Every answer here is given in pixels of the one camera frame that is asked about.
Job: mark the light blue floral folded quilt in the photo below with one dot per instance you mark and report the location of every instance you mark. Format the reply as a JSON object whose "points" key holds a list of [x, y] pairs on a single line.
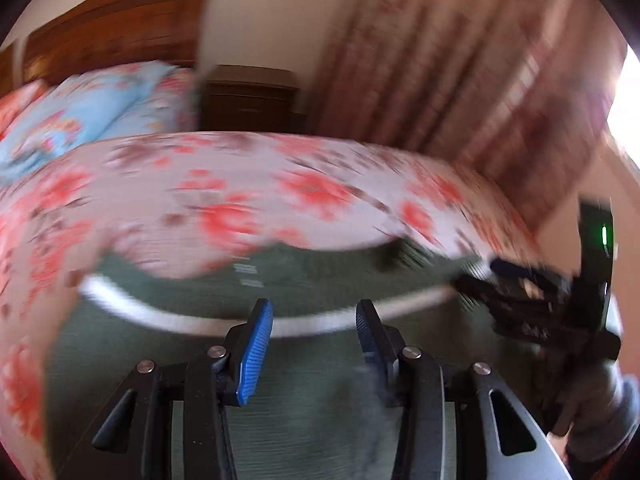
{"points": [[122, 100]]}

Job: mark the small wooden headboard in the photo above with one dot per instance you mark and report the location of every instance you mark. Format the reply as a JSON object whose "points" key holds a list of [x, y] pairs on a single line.
{"points": [[7, 79]]}

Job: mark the window with grille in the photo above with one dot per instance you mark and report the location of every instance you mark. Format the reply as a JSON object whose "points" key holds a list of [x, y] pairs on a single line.
{"points": [[624, 116]]}

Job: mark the dark wooden nightstand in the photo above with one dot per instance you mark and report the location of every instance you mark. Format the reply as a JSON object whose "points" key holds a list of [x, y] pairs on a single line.
{"points": [[248, 98]]}

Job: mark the pink floral curtain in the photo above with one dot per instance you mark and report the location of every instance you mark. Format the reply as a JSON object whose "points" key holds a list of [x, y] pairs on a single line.
{"points": [[516, 90]]}

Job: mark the pink floral pillow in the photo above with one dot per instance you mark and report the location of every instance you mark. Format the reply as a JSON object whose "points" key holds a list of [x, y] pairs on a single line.
{"points": [[13, 104]]}

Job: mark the green knit sweater white sleeves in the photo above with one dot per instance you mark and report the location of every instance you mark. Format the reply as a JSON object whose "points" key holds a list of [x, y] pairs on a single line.
{"points": [[315, 413]]}

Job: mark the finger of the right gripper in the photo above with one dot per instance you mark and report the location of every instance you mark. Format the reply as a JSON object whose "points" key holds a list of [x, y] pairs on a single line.
{"points": [[479, 291], [544, 277]]}

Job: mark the large wooden headboard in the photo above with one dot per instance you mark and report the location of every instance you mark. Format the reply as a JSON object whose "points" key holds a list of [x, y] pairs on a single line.
{"points": [[103, 33]]}

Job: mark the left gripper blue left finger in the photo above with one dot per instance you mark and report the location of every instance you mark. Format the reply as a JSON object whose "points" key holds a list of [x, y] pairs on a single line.
{"points": [[250, 350]]}

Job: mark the right hand grey glove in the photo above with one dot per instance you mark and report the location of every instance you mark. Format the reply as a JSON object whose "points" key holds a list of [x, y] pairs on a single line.
{"points": [[600, 412]]}

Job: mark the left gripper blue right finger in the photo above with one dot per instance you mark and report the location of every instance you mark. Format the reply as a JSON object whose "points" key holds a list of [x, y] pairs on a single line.
{"points": [[381, 346]]}

